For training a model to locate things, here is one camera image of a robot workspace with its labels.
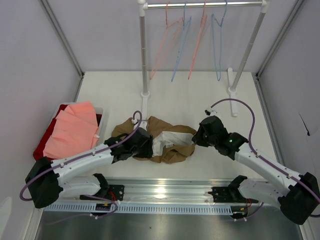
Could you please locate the tan brown skirt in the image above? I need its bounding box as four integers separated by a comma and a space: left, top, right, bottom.
111, 115, 198, 165

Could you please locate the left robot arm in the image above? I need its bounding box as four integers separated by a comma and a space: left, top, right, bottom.
25, 127, 153, 209

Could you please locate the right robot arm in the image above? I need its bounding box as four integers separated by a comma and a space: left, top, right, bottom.
192, 115, 320, 225

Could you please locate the pink folded garment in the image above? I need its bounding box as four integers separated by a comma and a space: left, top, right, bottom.
42, 101, 101, 160

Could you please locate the red folded garment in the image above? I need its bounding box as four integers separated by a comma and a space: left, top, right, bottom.
33, 110, 99, 160

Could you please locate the white clothes rack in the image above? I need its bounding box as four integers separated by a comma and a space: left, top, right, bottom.
137, 0, 271, 117

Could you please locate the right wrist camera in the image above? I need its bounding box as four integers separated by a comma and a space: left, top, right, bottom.
204, 107, 219, 117

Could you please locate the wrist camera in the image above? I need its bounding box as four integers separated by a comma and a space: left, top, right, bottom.
204, 107, 219, 117
131, 119, 149, 131

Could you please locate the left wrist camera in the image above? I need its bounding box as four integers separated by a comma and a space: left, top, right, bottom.
131, 119, 149, 131

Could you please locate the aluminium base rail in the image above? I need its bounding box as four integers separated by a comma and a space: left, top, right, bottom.
59, 176, 283, 207

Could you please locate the perforated cable tray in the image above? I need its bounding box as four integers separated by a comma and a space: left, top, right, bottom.
44, 202, 233, 216

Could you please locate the left blue wire hanger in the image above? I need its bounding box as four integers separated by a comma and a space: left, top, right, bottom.
171, 1, 192, 82

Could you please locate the blue wire hanger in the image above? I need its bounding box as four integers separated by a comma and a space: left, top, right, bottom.
210, 0, 229, 82
171, 1, 192, 82

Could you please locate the right pink wire hanger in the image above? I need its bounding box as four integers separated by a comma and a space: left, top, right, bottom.
188, 0, 208, 80

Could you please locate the pink wire hanger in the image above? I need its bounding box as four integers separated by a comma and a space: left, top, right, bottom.
149, 1, 184, 80
188, 0, 208, 80

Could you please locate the left pink wire hanger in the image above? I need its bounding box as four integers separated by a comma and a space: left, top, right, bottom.
149, 1, 184, 80

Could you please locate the right blue wire hanger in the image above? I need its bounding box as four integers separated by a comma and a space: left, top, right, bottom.
210, 0, 229, 82

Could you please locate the right aluminium frame post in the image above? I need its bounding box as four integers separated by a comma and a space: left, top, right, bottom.
255, 0, 307, 80

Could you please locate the aluminium frame post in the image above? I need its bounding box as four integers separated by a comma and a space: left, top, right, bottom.
38, 0, 84, 78
255, 0, 307, 80

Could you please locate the left aluminium frame post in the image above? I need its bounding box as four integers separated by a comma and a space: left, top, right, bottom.
38, 0, 84, 78

